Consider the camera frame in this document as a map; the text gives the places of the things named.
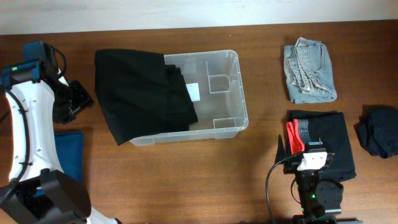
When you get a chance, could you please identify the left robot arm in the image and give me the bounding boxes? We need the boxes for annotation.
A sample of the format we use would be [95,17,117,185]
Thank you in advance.
[1,40,117,223]

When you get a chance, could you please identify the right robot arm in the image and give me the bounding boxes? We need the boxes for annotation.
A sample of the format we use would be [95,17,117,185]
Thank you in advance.
[267,136,363,224]

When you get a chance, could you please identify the clear plastic storage container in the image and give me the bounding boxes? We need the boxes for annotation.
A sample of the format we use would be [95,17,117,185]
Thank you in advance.
[130,50,249,146]

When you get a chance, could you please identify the white label in container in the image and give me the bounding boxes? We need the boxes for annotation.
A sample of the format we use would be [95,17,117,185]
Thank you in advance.
[186,83,200,102]

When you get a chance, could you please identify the black garment with red waistband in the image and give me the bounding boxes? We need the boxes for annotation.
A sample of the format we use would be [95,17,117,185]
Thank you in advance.
[288,110,356,182]

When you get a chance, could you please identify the blue folded garment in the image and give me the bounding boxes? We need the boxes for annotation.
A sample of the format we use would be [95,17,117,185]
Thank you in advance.
[55,131,84,183]

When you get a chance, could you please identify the dark navy crumpled garment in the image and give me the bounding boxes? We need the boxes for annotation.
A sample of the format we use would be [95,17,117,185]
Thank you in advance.
[356,105,397,159]

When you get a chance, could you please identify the light blue folded jeans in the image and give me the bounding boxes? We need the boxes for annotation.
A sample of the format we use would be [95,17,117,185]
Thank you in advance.
[284,37,337,104]

